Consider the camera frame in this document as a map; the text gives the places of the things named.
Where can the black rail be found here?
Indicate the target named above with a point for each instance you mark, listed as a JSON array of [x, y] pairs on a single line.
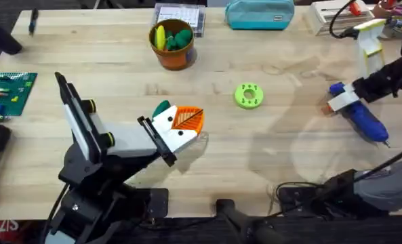
[[322, 232]]

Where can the blue electric screwdriver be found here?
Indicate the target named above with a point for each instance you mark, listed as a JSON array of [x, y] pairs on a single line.
[[366, 120]]

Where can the teal zip pouch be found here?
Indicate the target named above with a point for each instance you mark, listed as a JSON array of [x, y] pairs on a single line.
[[260, 15]]

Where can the heap of tools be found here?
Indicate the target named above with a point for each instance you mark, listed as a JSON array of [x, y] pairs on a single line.
[[395, 13]]

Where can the green disc with holes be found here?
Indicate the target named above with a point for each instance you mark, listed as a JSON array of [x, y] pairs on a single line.
[[249, 96]]

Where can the black clamp post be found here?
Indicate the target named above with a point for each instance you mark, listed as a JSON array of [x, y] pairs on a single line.
[[241, 220]]

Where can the black pen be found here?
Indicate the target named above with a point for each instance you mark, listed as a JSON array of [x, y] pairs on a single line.
[[33, 22]]

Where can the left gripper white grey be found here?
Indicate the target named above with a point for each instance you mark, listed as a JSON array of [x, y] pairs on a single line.
[[129, 140]]

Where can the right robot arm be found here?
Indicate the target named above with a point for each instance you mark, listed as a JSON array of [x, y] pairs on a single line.
[[383, 189]]

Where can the clear plastic box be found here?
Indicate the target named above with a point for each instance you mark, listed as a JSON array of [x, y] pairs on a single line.
[[187, 15]]

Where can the green toy vegetable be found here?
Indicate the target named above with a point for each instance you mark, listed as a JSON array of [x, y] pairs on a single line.
[[160, 108]]

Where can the orange tub with toys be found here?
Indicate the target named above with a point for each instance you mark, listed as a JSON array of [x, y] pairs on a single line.
[[173, 51]]

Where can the white box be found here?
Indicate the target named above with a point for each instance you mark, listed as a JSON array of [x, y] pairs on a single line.
[[336, 20]]

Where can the green board with blocks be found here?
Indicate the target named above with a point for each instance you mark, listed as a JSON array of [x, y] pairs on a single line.
[[7, 95]]

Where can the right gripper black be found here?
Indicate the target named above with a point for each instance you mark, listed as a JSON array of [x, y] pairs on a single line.
[[383, 79]]

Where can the black upright left wrist plate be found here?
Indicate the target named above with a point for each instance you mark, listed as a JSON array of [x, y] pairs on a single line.
[[75, 115]]

